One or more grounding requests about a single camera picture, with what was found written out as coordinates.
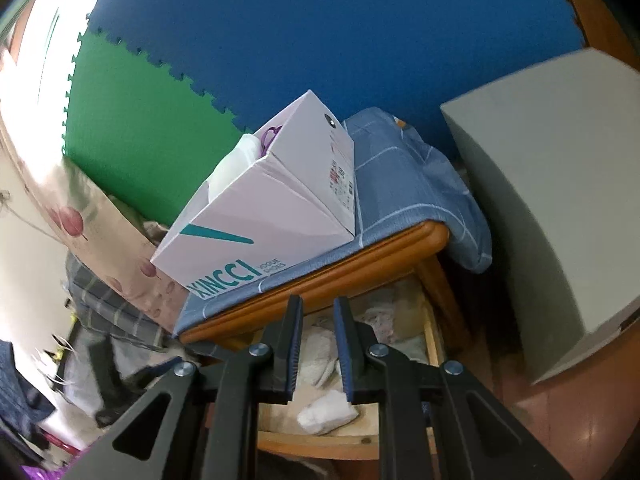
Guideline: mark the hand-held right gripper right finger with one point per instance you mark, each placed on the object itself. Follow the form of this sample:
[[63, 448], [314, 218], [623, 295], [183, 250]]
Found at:
[[342, 355]]

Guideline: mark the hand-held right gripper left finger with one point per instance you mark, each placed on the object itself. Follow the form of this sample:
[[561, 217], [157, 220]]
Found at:
[[294, 355]]

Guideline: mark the white socks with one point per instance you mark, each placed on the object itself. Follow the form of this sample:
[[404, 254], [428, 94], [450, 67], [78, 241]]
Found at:
[[327, 412]]

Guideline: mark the white shoe box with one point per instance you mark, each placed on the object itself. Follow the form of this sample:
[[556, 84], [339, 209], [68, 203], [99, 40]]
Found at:
[[270, 210]]

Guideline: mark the white underwear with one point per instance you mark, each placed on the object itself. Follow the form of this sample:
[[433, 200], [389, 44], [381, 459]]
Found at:
[[237, 160]]

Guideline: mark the purple underwear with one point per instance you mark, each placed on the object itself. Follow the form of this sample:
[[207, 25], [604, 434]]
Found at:
[[270, 136]]

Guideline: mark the pale pink cloth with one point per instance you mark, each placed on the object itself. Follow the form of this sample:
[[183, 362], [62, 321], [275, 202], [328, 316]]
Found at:
[[380, 320]]

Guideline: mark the wooden nightstand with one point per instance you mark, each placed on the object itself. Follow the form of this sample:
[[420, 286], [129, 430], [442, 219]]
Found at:
[[350, 265]]

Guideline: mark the blue checked cloth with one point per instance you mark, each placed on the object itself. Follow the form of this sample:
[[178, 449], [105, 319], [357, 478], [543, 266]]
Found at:
[[400, 185]]

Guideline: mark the grey plaid cloth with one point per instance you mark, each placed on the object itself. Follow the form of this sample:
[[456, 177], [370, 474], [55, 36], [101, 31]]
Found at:
[[115, 305]]

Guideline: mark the floral curtain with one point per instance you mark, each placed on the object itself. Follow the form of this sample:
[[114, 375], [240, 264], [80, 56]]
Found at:
[[85, 220]]

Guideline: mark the grey box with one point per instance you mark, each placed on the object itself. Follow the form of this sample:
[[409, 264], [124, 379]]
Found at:
[[550, 185]]

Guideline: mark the dark blue quilted cloth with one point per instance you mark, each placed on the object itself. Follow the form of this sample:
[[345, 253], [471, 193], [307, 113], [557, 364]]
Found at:
[[20, 385]]

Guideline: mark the purple cloth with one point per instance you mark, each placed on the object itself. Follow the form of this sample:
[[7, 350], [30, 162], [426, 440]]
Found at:
[[45, 474]]

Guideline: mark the green foam mat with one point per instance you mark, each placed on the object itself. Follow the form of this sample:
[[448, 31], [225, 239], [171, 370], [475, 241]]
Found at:
[[140, 125]]

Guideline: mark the blue foam mat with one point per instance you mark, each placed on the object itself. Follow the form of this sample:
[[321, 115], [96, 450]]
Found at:
[[350, 25]]

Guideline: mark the wooden door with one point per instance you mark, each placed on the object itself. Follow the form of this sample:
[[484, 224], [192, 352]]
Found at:
[[600, 10]]

